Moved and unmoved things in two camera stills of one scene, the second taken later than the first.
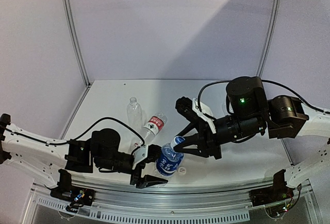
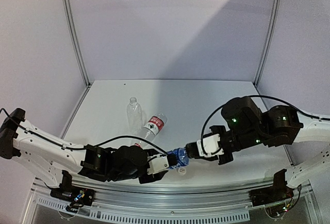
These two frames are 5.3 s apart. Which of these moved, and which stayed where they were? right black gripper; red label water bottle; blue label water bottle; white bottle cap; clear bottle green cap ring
Moved: right black gripper; blue label water bottle
Stayed: clear bottle green cap ring; white bottle cap; red label water bottle
